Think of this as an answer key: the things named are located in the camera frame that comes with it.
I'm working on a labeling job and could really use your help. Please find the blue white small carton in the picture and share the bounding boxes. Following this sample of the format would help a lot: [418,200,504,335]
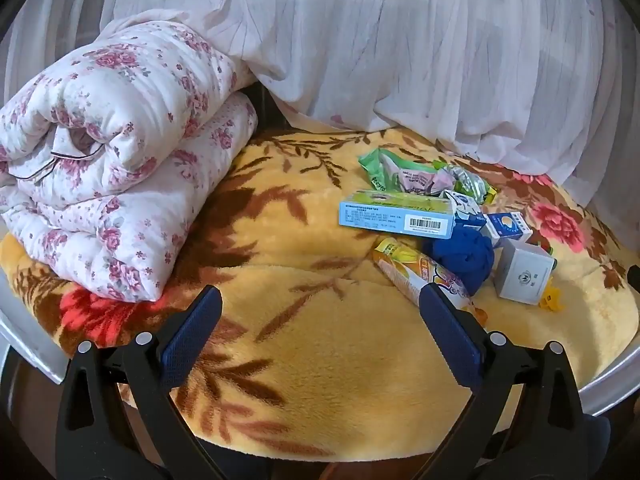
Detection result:
[440,190,486,231]

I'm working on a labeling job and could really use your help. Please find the green snack wrapper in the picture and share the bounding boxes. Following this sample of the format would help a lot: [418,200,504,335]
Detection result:
[358,148,498,205]

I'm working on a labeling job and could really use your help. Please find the blue green long box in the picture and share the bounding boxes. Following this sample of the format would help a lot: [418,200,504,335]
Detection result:
[338,190,456,240]

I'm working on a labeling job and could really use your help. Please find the yellow snack bag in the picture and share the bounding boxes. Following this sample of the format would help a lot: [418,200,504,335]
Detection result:
[372,237,488,327]

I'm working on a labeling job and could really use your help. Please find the blue orange white box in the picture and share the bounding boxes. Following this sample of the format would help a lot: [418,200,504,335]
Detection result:
[480,211,533,248]

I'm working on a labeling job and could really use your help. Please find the white square box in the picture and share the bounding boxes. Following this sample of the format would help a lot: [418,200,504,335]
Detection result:
[494,240,555,306]

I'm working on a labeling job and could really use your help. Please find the white sheer curtain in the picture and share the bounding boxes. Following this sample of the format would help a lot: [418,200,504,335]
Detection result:
[1,0,639,247]

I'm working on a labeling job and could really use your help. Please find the yellow plastic clip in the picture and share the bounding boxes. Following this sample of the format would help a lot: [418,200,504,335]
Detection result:
[538,278,564,312]

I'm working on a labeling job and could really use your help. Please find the floral folded quilt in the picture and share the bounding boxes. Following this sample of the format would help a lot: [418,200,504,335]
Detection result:
[1,20,257,302]

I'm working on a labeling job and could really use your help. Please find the dark blue crumpled cloth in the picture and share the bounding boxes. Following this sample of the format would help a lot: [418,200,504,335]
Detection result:
[422,226,495,296]

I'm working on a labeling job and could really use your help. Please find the pink crumpled paper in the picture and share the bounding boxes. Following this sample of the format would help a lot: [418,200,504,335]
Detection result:
[398,169,456,196]

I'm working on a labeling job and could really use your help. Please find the yellow floral plush blanket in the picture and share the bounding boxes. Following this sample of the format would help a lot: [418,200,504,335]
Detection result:
[1,129,639,462]

